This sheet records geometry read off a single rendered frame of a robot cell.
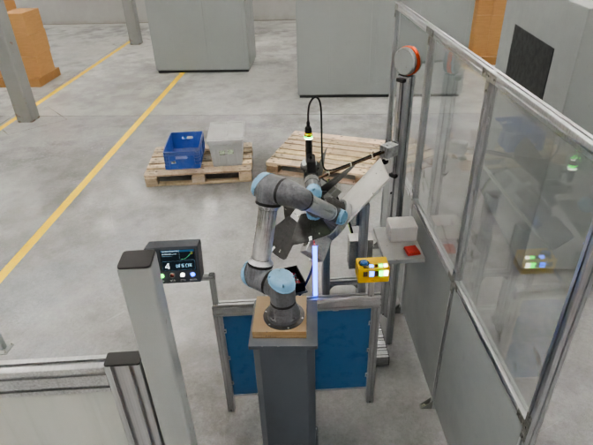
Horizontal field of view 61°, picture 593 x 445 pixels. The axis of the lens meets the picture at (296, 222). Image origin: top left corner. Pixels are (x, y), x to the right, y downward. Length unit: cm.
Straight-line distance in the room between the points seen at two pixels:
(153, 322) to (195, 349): 292
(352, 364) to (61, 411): 223
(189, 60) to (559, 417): 850
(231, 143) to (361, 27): 329
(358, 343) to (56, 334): 230
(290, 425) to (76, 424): 173
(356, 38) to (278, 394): 640
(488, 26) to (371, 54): 299
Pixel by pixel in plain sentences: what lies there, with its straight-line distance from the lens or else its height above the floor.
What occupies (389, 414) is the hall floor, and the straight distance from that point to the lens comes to 331.
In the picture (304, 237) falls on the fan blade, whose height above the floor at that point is 116.
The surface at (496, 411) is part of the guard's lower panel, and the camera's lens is 241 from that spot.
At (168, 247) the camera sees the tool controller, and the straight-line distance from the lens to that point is 249.
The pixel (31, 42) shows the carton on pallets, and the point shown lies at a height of 74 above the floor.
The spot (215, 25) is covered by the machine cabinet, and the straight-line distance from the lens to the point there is 987.
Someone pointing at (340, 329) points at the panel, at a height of 62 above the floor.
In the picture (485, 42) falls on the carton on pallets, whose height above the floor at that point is 38.
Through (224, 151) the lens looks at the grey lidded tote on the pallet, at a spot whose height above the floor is 33.
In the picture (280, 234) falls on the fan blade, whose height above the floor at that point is 102.
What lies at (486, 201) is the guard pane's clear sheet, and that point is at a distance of 229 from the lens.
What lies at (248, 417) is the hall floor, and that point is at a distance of 329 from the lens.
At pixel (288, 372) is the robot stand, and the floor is 82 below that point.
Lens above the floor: 262
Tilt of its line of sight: 32 degrees down
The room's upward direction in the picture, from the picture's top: 2 degrees counter-clockwise
